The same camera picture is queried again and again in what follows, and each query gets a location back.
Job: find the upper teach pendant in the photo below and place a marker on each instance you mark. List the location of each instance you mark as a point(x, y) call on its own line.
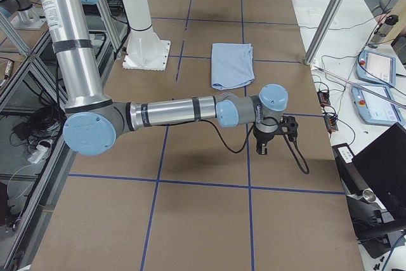
point(376, 68)

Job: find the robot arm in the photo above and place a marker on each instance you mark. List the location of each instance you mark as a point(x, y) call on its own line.
point(9, 7)
point(96, 120)

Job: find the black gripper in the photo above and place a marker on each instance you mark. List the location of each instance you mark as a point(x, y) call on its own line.
point(264, 135)

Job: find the silver metal rod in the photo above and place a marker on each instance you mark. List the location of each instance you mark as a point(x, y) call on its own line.
point(359, 86)

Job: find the aluminium frame post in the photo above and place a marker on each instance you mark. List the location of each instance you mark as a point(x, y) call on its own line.
point(322, 30)

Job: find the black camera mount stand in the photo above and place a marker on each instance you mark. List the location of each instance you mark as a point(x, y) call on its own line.
point(375, 228)

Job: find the orange terminal board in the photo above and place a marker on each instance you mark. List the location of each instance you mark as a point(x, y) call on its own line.
point(323, 97)
point(330, 123)

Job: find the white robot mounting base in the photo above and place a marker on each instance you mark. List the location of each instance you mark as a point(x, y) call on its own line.
point(145, 50)

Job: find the light blue t-shirt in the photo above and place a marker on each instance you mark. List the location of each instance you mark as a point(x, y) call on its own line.
point(231, 65)

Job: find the lower teach pendant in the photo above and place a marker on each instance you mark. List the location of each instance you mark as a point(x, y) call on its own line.
point(373, 109)

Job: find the teach pendant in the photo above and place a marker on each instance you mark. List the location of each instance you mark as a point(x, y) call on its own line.
point(376, 68)
point(373, 109)

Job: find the aluminium frame rack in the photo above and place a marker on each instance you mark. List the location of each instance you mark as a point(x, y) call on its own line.
point(32, 104)

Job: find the white power strip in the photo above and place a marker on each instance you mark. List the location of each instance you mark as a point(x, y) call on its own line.
point(38, 154)

